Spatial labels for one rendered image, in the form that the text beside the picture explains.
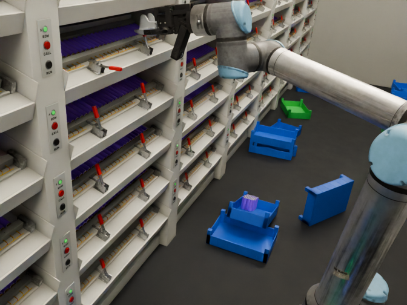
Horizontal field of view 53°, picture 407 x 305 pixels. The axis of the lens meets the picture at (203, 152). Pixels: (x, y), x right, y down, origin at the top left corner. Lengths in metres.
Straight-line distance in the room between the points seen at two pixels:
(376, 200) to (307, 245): 1.18
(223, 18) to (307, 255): 1.25
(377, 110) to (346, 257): 0.36
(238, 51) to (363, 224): 0.58
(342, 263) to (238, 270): 0.86
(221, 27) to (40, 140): 0.58
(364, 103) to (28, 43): 0.79
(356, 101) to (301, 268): 1.05
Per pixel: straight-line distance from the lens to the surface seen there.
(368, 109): 1.09
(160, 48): 1.46
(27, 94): 0.98
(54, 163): 1.07
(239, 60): 1.21
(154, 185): 1.69
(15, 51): 0.97
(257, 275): 1.88
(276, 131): 2.99
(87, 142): 1.19
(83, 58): 1.18
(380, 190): 0.94
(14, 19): 0.91
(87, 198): 1.29
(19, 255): 1.12
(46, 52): 0.97
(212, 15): 1.21
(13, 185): 1.02
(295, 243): 2.09
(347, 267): 1.08
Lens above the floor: 1.27
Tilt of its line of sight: 27 degrees down
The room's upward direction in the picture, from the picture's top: 5 degrees clockwise
